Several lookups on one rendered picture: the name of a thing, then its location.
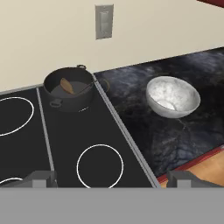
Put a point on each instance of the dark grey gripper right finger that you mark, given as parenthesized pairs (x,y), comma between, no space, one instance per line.
(183,179)

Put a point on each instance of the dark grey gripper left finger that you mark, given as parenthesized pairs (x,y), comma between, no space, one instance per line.
(40,178)

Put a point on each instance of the black hob with white rings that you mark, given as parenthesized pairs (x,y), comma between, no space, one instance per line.
(73,143)

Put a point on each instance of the white marbled bowl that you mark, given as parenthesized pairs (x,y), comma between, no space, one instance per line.
(172,96)

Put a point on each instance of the grey wall switch plate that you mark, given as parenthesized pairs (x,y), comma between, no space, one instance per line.
(104,21)

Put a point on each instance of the dark red wall cabinet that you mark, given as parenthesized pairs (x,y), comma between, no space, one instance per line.
(212,2)

